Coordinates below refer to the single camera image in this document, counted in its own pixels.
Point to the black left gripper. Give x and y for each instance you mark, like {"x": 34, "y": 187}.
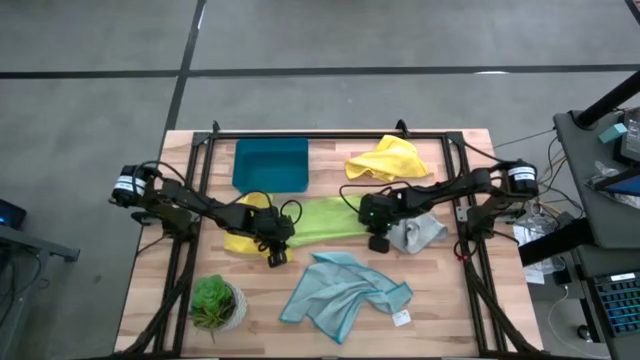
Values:
{"x": 270, "y": 227}

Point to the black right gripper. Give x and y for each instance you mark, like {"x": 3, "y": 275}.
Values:
{"x": 377, "y": 210}

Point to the yellow microfiber towel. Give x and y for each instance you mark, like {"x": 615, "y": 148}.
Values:
{"x": 387, "y": 160}
{"x": 240, "y": 245}

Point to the grey microfiber towel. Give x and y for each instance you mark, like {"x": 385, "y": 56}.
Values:
{"x": 420, "y": 232}

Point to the lime green microfiber towel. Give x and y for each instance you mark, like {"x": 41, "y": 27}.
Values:
{"x": 325, "y": 217}

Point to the light blue teal-edged towel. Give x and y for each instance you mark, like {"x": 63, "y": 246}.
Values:
{"x": 330, "y": 295}

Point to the teal plastic bin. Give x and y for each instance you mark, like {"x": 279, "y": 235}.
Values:
{"x": 270, "y": 165}

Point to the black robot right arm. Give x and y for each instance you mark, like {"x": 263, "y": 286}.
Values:
{"x": 450, "y": 187}

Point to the green succulent in woven pot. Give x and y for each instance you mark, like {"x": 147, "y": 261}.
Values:
{"x": 212, "y": 300}

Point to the white paper sheets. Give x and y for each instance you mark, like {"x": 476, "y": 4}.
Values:
{"x": 527, "y": 235}

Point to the black desk leg bar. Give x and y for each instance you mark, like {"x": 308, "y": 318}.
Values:
{"x": 550, "y": 243}

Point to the grey desk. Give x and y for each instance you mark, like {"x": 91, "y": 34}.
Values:
{"x": 600, "y": 260}
{"x": 585, "y": 150}

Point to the clear plastic bag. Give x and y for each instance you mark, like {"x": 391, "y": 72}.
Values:
{"x": 602, "y": 172}

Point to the grey metal stand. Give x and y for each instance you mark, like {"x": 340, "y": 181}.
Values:
{"x": 35, "y": 242}

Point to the black backlit keyboard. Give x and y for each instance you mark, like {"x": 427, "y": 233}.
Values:
{"x": 620, "y": 305}

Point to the blue-screen computer monitor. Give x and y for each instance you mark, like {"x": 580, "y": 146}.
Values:
{"x": 627, "y": 186}

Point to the small teal box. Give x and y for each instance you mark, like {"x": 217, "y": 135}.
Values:
{"x": 612, "y": 133}

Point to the black device with blue light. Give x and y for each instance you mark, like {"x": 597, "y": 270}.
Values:
{"x": 12, "y": 217}

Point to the black monitor stand pole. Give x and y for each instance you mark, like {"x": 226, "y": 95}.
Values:
{"x": 610, "y": 100}

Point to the black electronic device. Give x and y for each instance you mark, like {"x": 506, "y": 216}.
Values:
{"x": 632, "y": 142}

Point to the black aluminium rig frame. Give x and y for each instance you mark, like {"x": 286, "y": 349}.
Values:
{"x": 325, "y": 135}

